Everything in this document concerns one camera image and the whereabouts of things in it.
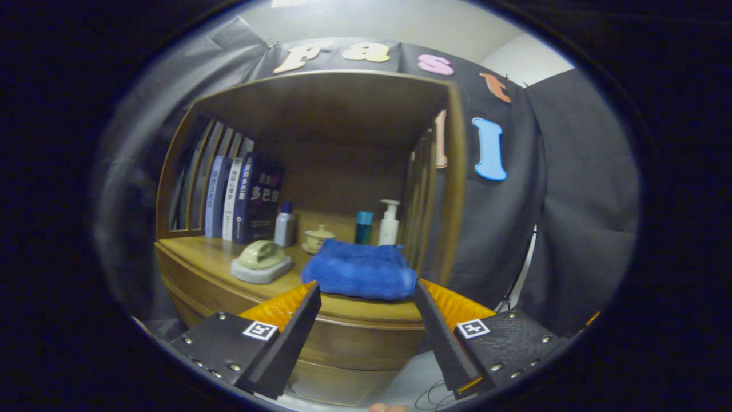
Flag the dark blue book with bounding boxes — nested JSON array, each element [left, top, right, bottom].
[[233, 152, 285, 245]]

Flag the light blue book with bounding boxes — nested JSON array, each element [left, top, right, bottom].
[[204, 156, 234, 239]]

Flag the wooden countertop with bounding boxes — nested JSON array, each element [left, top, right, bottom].
[[156, 236, 424, 322]]

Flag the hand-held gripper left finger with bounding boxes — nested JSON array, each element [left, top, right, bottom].
[[169, 280, 323, 400]]

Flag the black floor cables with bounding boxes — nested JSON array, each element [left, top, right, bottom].
[[415, 378, 458, 410]]

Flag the black backdrop cloth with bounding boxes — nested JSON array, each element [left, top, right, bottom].
[[94, 14, 641, 338]]

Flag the white pump bottle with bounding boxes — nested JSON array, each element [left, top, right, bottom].
[[377, 199, 401, 247]]

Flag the teal bottle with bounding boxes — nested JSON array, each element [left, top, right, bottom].
[[355, 211, 374, 245]]

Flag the pale green scrubber white base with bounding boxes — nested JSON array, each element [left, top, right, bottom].
[[230, 240, 292, 284]]

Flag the white book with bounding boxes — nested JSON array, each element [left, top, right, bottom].
[[222, 157, 244, 241]]

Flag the beige lidded teacup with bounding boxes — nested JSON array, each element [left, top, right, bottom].
[[301, 224, 337, 255]]

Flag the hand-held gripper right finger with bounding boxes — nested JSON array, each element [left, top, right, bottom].
[[413, 279, 572, 400]]

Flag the wooden cabinet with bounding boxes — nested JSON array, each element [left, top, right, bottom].
[[153, 70, 468, 407]]

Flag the blue folded towel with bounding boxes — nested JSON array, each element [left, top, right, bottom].
[[301, 239, 417, 302]]

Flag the white bottle with blue cap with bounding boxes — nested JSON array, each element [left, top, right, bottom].
[[274, 201, 296, 248]]

